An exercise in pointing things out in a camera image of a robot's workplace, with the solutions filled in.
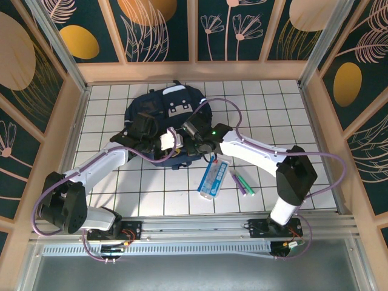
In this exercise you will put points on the navy blue student backpack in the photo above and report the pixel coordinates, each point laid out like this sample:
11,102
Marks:
151,103

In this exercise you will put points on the clear blue pencil case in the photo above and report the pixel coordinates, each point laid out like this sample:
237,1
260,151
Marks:
213,179

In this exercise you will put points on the purple marker pen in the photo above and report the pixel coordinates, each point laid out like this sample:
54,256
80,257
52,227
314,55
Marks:
239,185

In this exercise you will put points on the green marker pen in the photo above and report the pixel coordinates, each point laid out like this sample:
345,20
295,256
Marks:
245,185

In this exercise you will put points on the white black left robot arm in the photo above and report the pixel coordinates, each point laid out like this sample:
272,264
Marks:
100,163

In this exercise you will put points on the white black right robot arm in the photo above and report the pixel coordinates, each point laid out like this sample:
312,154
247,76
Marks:
251,148

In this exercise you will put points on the black round wiring puck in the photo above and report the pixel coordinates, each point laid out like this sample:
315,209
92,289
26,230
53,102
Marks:
285,250
110,251

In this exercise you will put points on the grey metal sheet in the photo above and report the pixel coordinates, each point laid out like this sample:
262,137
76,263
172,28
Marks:
194,272

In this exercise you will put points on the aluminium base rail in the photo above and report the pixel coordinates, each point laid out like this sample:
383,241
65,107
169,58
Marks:
194,225

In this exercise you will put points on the aluminium frame post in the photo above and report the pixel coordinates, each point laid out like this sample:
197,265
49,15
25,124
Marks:
325,45
58,45

